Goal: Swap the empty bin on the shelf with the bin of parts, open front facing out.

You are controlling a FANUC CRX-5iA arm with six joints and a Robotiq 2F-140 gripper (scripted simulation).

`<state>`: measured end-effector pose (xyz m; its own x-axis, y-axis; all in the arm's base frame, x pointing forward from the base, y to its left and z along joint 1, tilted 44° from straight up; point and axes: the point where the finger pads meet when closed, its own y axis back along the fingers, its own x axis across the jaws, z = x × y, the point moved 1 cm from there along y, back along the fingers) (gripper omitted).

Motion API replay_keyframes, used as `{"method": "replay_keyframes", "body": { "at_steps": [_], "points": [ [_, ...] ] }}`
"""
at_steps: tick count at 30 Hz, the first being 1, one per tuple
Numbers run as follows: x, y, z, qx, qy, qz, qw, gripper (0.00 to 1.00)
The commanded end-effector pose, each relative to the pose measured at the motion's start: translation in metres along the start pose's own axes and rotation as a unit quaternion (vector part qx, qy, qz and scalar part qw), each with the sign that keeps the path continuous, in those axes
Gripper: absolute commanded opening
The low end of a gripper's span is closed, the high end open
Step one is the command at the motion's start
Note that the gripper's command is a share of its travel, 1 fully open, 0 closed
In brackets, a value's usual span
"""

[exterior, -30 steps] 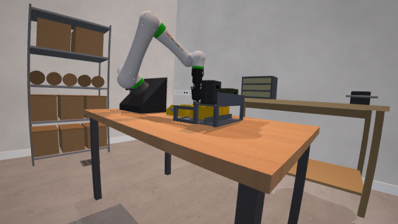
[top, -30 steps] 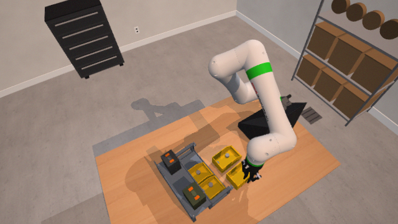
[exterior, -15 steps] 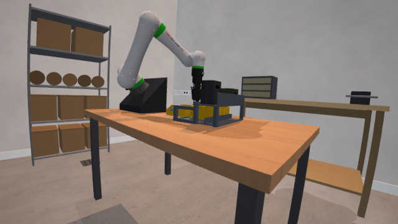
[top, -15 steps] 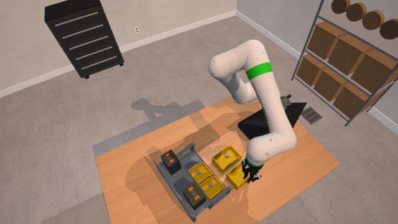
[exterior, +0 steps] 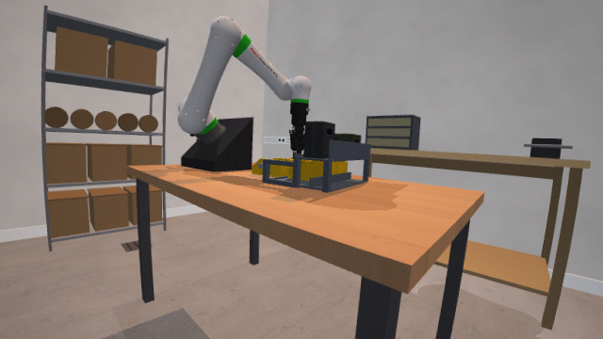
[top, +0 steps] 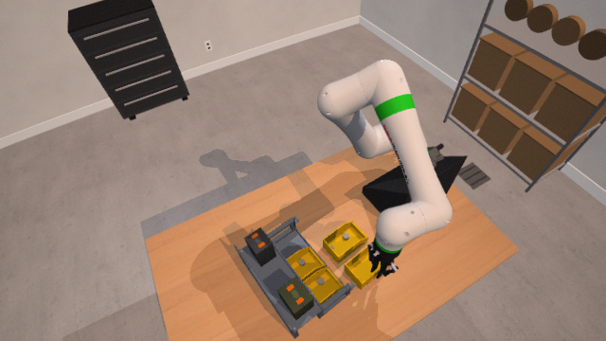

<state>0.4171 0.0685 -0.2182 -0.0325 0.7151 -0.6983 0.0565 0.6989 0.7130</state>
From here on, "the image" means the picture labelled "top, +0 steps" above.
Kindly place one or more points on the yellow open-front bin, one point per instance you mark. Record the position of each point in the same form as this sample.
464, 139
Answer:
312, 263
328, 289
358, 269
356, 239

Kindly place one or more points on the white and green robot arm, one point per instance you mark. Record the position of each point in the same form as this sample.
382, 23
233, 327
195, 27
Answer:
384, 85

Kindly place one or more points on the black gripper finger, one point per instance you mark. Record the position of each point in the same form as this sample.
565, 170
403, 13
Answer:
385, 272
373, 260

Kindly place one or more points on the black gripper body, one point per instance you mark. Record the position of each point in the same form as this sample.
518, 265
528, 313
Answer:
382, 260

